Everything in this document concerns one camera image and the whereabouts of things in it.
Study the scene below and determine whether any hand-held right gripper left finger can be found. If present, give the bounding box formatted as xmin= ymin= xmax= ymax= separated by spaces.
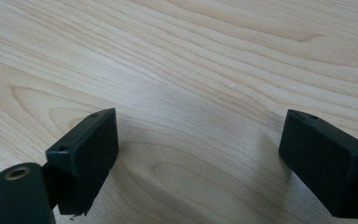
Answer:
xmin=41 ymin=107 xmax=119 ymax=217

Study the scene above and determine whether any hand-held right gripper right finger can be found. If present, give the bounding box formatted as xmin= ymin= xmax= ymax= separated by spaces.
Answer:
xmin=278 ymin=108 xmax=358 ymax=219

